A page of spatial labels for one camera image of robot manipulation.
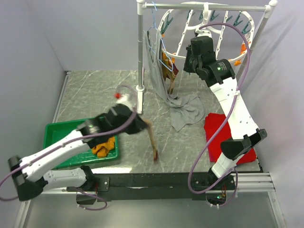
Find mustard yellow sock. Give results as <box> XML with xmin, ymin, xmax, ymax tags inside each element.
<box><xmin>95</xmin><ymin>147</ymin><xmax>115</xmax><ymax>158</ymax></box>
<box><xmin>92</xmin><ymin>136</ymin><xmax>115</xmax><ymax>154</ymax></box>

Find white clip sock hanger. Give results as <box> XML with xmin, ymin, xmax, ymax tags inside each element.
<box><xmin>158</xmin><ymin>1</ymin><xmax>255</xmax><ymax>66</ymax></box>

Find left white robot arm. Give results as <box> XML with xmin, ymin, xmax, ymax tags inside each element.
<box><xmin>8</xmin><ymin>104</ymin><xmax>151</xmax><ymax>201</ymax></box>

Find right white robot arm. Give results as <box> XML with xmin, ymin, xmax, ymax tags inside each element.
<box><xmin>184</xmin><ymin>36</ymin><xmax>267</xmax><ymax>190</ymax></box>

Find grey tank top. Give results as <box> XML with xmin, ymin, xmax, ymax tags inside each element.
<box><xmin>143</xmin><ymin>29</ymin><xmax>206</xmax><ymax>133</ymax></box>

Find red folded cloth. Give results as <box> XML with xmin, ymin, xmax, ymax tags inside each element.
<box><xmin>204</xmin><ymin>113</ymin><xmax>257</xmax><ymax>165</ymax></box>

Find green plastic tray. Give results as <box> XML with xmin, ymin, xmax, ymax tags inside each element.
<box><xmin>43</xmin><ymin>119</ymin><xmax>120</xmax><ymax>170</ymax></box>

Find black base beam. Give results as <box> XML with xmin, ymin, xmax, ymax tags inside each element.
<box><xmin>66</xmin><ymin>172</ymin><xmax>236</xmax><ymax>205</ymax></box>

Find white clothes rack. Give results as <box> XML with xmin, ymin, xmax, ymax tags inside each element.
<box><xmin>136</xmin><ymin>0</ymin><xmax>277</xmax><ymax>114</ymax></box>

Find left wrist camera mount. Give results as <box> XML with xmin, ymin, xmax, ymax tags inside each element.
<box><xmin>114</xmin><ymin>93</ymin><xmax>137</xmax><ymax>110</ymax></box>

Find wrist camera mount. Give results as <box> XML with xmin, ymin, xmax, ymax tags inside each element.
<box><xmin>194</xmin><ymin>27</ymin><xmax>212</xmax><ymax>38</ymax></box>
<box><xmin>114</xmin><ymin>93</ymin><xmax>137</xmax><ymax>110</ymax></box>

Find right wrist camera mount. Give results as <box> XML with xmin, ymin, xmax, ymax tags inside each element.
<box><xmin>194</xmin><ymin>27</ymin><xmax>212</xmax><ymax>38</ymax></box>

